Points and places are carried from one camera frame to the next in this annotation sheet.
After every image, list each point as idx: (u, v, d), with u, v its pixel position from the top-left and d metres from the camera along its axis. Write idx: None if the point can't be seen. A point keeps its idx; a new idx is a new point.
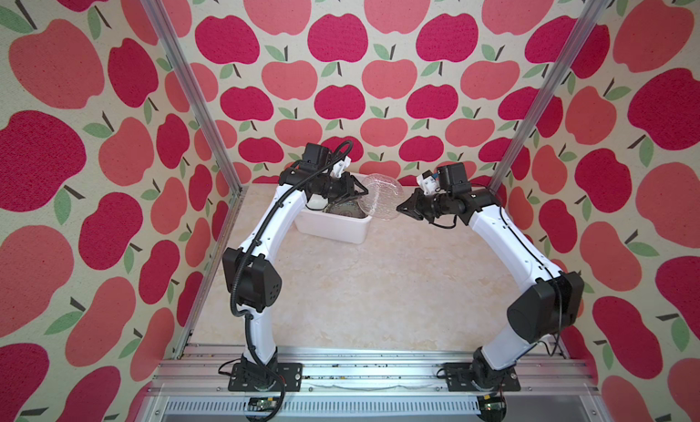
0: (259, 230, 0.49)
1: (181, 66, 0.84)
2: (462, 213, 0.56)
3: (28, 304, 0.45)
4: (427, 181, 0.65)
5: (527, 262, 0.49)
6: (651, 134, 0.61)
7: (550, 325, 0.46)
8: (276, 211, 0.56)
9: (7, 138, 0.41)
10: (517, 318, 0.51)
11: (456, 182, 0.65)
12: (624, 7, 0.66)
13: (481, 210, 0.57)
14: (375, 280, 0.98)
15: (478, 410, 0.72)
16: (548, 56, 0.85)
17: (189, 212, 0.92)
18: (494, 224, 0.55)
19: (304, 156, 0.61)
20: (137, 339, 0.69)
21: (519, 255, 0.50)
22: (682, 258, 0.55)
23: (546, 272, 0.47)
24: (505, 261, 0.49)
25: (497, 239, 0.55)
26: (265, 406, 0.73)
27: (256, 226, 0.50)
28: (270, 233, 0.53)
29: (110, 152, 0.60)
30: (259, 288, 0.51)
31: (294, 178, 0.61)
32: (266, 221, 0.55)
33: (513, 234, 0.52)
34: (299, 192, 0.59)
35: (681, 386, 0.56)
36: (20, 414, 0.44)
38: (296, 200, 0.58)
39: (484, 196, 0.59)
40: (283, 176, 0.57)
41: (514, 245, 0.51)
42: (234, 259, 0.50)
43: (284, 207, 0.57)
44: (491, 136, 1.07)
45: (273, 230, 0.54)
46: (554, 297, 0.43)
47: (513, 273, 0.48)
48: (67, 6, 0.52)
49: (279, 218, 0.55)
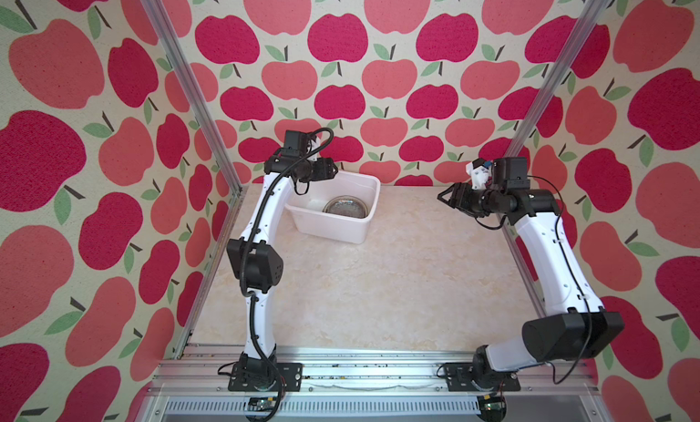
0: (256, 218, 0.58)
1: (181, 66, 0.84)
2: (512, 211, 0.54)
3: (28, 305, 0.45)
4: (478, 173, 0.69)
5: (566, 288, 0.44)
6: (651, 134, 0.61)
7: (566, 353, 0.43)
8: (268, 199, 0.60)
9: (7, 138, 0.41)
10: (532, 335, 0.49)
11: (512, 178, 0.58)
12: (624, 7, 0.66)
13: (535, 216, 0.50)
14: (375, 280, 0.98)
15: (478, 410, 0.72)
16: (549, 56, 0.85)
17: (189, 212, 0.92)
18: (543, 234, 0.49)
19: (285, 145, 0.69)
20: (137, 339, 0.69)
21: (561, 279, 0.45)
22: (682, 258, 0.55)
23: (582, 304, 0.42)
24: (542, 274, 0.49)
25: (541, 251, 0.49)
26: (265, 406, 0.73)
27: (252, 215, 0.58)
28: (266, 220, 0.58)
29: (110, 152, 0.60)
30: (264, 268, 0.55)
31: (280, 166, 0.64)
32: (262, 209, 0.59)
33: (562, 252, 0.46)
34: (285, 180, 0.62)
35: (681, 386, 0.56)
36: (20, 414, 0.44)
38: (284, 188, 0.62)
39: (542, 199, 0.51)
40: (269, 165, 0.64)
41: (558, 264, 0.46)
42: (238, 248, 0.54)
43: (275, 195, 0.60)
44: (492, 136, 1.07)
45: (269, 216, 0.58)
46: (581, 330, 0.40)
47: (546, 286, 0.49)
48: (67, 6, 0.52)
49: (272, 205, 0.59)
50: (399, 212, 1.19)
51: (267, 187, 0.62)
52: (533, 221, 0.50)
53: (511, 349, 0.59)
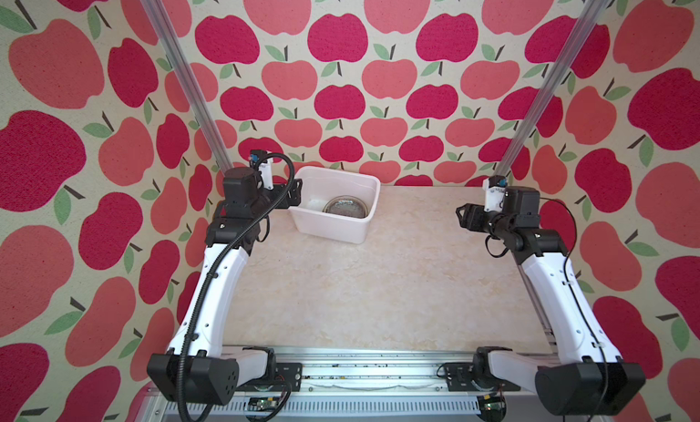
0: (193, 319, 0.42)
1: (181, 66, 0.84)
2: (519, 250, 0.53)
3: (29, 304, 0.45)
4: (492, 193, 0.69)
5: (580, 334, 0.42)
6: (651, 134, 0.61)
7: (582, 406, 0.39)
8: (211, 283, 0.45)
9: (7, 139, 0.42)
10: (545, 385, 0.46)
11: (522, 214, 0.57)
12: (624, 7, 0.66)
13: (541, 256, 0.49)
14: (375, 280, 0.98)
15: (478, 410, 0.72)
16: (548, 56, 0.85)
17: (189, 212, 0.92)
18: (551, 275, 0.48)
19: (228, 197, 0.51)
20: (137, 339, 0.69)
21: (572, 324, 0.43)
22: (682, 258, 0.55)
23: (598, 353, 0.40)
24: (554, 319, 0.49)
25: (550, 291, 0.48)
26: (266, 406, 0.73)
27: (190, 313, 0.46)
28: (207, 317, 0.42)
29: (110, 152, 0.60)
30: (205, 388, 0.38)
31: (227, 232, 0.50)
32: (200, 303, 0.43)
33: (571, 293, 0.45)
34: (235, 251, 0.48)
35: (681, 386, 0.56)
36: (20, 413, 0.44)
38: (232, 262, 0.47)
39: (550, 240, 0.51)
40: (212, 234, 0.50)
41: (569, 309, 0.44)
42: (165, 368, 0.38)
43: (221, 275, 0.46)
44: (492, 136, 1.07)
45: (211, 311, 0.43)
46: (599, 383, 0.37)
47: (557, 329, 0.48)
48: (67, 6, 0.52)
49: (215, 292, 0.44)
50: (399, 212, 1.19)
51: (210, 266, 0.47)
52: (540, 261, 0.50)
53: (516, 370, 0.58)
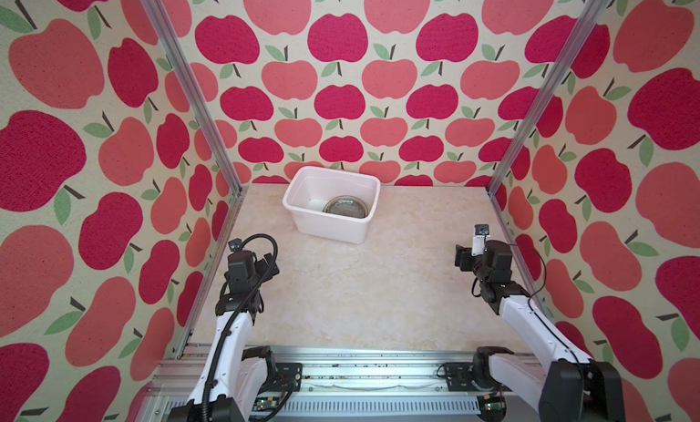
0: (211, 368, 0.47)
1: (181, 66, 0.84)
2: (492, 302, 0.64)
3: (28, 304, 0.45)
4: (478, 239, 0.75)
5: (550, 343, 0.48)
6: (651, 134, 0.61)
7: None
8: (224, 341, 0.51)
9: (7, 138, 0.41)
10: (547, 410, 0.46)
11: (495, 267, 0.68)
12: (624, 7, 0.66)
13: (509, 298, 0.60)
14: (375, 280, 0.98)
15: (478, 410, 0.72)
16: (548, 56, 0.85)
17: (189, 212, 0.92)
18: (520, 309, 0.57)
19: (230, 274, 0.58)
20: (137, 339, 0.69)
21: (544, 337, 0.50)
22: (683, 258, 0.55)
23: (571, 355, 0.45)
24: (532, 343, 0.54)
25: (524, 323, 0.55)
26: (265, 406, 0.73)
27: (206, 365, 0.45)
28: (223, 369, 0.46)
29: (110, 152, 0.60)
30: None
31: (233, 304, 0.59)
32: (219, 353, 0.49)
33: (539, 319, 0.53)
34: (243, 315, 0.56)
35: (681, 386, 0.56)
36: (20, 414, 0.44)
38: (242, 324, 0.55)
39: (515, 290, 0.62)
40: (221, 306, 0.59)
41: (538, 327, 0.52)
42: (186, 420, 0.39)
43: (233, 334, 0.52)
44: (492, 136, 1.07)
45: (227, 363, 0.47)
46: (579, 382, 0.41)
47: (541, 355, 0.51)
48: (67, 6, 0.52)
49: (229, 347, 0.50)
50: (399, 212, 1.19)
51: (221, 328, 0.54)
52: (509, 301, 0.60)
53: (517, 379, 0.58)
